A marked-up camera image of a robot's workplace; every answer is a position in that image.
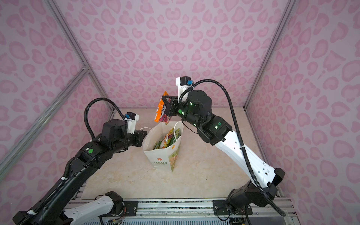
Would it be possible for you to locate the orange candy bag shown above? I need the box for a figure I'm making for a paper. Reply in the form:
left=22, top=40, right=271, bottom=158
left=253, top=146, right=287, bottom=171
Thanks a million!
left=160, top=128, right=174, bottom=149
left=154, top=97, right=171, bottom=124

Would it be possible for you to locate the green rainbow candy bag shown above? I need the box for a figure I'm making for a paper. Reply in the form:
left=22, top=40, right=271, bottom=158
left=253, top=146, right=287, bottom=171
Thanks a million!
left=170, top=128, right=182, bottom=145

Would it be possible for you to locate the white paper bag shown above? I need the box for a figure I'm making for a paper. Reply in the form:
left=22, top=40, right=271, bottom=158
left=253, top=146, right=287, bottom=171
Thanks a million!
left=142, top=121, right=184, bottom=172

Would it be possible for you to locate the green Fox's spring tea bag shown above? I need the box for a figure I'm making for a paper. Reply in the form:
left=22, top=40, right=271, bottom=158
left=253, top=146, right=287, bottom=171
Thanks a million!
left=154, top=141, right=162, bottom=150

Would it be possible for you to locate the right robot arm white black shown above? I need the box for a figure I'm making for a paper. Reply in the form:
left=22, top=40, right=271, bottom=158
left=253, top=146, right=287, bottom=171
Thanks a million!
left=161, top=90, right=286, bottom=217

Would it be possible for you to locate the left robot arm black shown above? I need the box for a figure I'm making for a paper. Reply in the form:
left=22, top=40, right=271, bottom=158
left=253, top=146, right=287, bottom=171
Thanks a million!
left=13, top=130, right=148, bottom=225

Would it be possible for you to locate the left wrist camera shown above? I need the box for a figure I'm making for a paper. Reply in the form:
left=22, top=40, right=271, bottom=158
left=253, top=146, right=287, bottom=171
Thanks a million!
left=125, top=112, right=139, bottom=135

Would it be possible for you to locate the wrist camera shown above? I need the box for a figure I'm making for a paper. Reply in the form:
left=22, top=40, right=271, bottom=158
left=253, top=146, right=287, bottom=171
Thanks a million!
left=175, top=76, right=193, bottom=97
left=125, top=112, right=139, bottom=135

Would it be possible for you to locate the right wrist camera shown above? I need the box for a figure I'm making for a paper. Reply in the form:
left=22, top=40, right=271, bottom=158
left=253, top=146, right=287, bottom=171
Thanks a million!
left=175, top=76, right=193, bottom=97

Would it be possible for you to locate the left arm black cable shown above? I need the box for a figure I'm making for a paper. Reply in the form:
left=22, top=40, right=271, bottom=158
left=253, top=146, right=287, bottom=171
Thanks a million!
left=83, top=97, right=126, bottom=140

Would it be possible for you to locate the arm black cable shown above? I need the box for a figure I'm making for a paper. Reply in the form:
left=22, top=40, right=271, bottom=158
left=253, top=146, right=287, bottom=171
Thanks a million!
left=83, top=97, right=126, bottom=140
left=178, top=79, right=287, bottom=217

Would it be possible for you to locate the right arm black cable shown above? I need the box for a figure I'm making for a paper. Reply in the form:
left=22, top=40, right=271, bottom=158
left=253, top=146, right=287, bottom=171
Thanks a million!
left=178, top=79, right=287, bottom=217

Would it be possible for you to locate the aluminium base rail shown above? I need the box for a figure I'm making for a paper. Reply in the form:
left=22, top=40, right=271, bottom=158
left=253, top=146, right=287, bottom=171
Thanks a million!
left=52, top=197, right=299, bottom=225

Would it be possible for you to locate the aluminium diagonal frame bar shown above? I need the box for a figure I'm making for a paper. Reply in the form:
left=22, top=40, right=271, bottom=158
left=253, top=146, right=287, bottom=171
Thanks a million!
left=1, top=66, right=88, bottom=181

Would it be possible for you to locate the aluminium corner frame post right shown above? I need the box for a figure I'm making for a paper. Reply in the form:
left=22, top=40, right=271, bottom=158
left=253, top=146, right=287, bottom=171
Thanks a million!
left=243, top=0, right=299, bottom=111

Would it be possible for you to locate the aluminium corner frame post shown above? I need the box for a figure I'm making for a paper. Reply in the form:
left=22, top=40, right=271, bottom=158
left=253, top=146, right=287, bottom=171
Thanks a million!
left=243, top=0, right=299, bottom=111
left=44, top=0, right=108, bottom=98

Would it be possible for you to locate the aluminium corner frame post left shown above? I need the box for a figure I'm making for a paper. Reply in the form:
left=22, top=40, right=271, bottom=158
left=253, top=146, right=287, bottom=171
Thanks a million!
left=44, top=0, right=108, bottom=98

